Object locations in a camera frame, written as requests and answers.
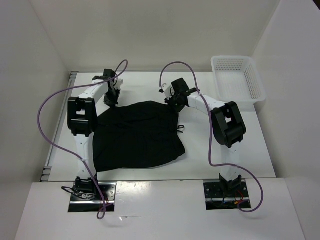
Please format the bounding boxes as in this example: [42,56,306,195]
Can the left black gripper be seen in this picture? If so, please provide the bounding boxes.
[103,87,120,110]

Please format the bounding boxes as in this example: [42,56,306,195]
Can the black shorts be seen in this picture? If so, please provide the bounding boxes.
[93,101,186,172]

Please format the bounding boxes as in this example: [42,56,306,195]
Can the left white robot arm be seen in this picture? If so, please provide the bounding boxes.
[67,69,123,200]

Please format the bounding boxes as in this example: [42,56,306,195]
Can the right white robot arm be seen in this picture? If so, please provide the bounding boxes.
[159,78,247,197]

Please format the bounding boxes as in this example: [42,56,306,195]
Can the white plastic basket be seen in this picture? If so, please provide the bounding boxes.
[210,55,266,104]

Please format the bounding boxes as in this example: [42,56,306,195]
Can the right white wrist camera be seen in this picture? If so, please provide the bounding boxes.
[159,83,175,99]

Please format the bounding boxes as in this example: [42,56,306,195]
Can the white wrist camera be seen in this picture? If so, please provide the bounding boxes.
[159,83,175,99]
[113,78,124,90]

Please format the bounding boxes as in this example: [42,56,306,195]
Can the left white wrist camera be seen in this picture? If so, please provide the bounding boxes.
[113,78,124,90]

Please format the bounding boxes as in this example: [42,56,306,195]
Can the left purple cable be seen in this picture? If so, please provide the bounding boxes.
[36,59,130,220]

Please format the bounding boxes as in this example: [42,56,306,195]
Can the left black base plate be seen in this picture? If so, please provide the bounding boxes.
[68,182,117,213]

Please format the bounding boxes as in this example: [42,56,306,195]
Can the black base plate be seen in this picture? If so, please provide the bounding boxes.
[203,181,252,211]
[68,182,117,213]

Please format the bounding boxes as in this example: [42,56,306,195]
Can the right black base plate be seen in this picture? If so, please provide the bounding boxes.
[203,181,252,211]

